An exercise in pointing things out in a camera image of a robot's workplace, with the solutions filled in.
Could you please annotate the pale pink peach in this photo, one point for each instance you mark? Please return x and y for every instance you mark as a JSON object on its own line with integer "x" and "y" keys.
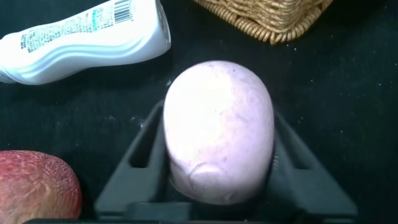
{"x": 217, "y": 130}

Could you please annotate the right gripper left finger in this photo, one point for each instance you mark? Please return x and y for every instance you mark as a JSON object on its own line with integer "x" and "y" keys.
{"x": 146, "y": 193}

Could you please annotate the red toy peach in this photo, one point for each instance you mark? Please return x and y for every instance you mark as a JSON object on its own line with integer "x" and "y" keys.
{"x": 34, "y": 186}

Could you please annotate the white brush bottle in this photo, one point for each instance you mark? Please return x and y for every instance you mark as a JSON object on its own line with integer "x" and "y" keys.
{"x": 93, "y": 40}

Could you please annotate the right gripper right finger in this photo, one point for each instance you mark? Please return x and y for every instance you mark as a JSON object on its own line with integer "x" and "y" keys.
{"x": 304, "y": 193}

